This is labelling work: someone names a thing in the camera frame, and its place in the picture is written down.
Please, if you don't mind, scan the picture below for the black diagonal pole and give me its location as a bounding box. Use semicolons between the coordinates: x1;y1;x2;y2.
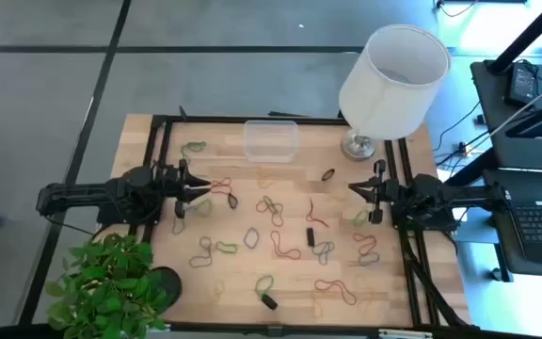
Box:
486;0;542;75
444;148;498;187

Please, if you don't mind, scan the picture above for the black floor cable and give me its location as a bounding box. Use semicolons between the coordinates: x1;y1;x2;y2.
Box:
434;0;480;19
432;100;483;153

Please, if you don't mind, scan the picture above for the green potted plant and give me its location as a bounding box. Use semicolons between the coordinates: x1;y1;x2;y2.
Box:
44;231;183;339

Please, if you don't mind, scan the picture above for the black desk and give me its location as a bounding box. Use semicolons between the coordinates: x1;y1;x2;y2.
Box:
469;59;542;280

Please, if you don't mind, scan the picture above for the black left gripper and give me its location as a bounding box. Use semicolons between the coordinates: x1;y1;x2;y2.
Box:
156;158;213;220

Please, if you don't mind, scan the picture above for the black power adapter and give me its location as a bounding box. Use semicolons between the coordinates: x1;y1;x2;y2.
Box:
504;62;539;107

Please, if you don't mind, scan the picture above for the white shade table lamp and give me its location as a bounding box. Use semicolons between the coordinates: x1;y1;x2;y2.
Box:
338;24;453;163

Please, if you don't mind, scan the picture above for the red rubber band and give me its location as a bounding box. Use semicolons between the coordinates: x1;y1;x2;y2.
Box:
269;229;303;262
264;201;285;229
313;278;359;307
304;198;330;229
210;176;233;197
351;232;378;256

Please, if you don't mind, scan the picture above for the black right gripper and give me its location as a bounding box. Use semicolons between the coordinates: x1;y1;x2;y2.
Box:
347;158;397;226

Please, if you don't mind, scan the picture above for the white bracket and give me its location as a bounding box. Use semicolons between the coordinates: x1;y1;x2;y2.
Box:
377;328;435;339

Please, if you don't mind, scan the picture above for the green rubber band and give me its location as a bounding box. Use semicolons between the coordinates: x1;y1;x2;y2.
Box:
194;198;215;218
351;208;371;227
214;240;240;256
255;195;279;214
254;274;276;299
180;140;208;165

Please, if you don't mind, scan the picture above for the thin white rod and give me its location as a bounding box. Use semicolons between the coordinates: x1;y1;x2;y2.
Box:
458;70;542;157

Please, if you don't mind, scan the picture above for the black laptop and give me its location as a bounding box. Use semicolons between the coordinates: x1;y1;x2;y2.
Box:
505;198;542;259

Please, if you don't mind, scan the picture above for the clear plastic bin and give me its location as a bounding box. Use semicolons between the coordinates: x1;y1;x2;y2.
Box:
243;119;299;164

